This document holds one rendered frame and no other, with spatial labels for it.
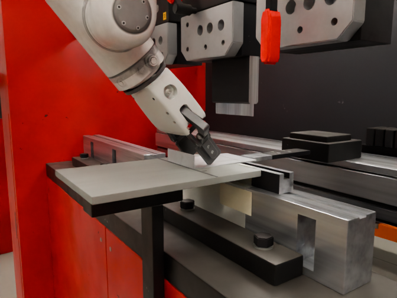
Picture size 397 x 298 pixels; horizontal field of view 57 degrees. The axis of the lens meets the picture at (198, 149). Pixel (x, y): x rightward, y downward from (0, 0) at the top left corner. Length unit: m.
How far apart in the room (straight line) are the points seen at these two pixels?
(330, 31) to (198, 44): 0.27
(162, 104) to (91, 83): 0.90
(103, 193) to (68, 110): 0.96
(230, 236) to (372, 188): 0.31
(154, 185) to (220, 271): 0.15
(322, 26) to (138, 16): 0.21
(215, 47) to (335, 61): 0.57
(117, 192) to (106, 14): 0.20
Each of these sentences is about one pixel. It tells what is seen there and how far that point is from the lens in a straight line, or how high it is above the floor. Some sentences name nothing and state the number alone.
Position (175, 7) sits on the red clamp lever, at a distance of 0.64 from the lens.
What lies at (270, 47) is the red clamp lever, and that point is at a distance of 0.46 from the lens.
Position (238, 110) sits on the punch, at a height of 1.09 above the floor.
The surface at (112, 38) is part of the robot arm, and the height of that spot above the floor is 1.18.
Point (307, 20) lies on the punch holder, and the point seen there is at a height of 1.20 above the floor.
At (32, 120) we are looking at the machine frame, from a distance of 1.36.
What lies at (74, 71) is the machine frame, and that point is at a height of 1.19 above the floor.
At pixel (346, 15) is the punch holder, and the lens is 0.44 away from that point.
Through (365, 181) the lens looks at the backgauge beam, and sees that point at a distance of 0.75.
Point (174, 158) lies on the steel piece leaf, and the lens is 0.61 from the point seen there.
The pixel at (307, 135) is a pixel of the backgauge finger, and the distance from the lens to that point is 0.77.
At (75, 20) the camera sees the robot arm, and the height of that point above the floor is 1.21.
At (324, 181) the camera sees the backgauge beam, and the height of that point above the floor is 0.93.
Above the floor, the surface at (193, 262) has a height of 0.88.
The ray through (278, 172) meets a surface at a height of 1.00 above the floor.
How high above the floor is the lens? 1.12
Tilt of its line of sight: 9 degrees down
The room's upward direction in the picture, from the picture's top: straight up
